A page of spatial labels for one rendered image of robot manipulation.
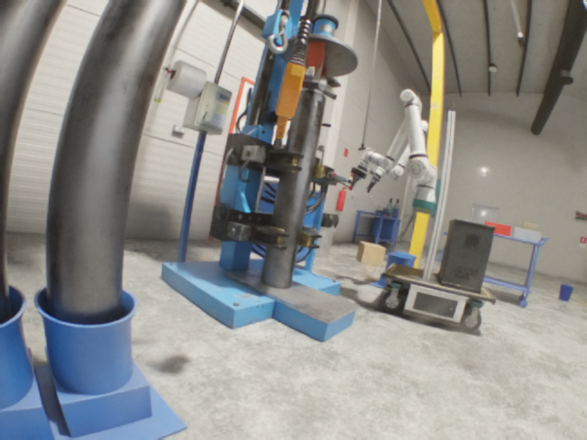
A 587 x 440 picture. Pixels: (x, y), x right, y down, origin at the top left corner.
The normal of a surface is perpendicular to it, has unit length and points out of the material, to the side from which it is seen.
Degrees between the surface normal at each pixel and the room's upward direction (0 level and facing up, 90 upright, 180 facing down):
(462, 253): 90
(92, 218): 90
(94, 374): 90
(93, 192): 90
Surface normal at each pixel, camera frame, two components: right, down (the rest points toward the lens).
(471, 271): -0.46, -0.04
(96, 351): 0.75, 0.18
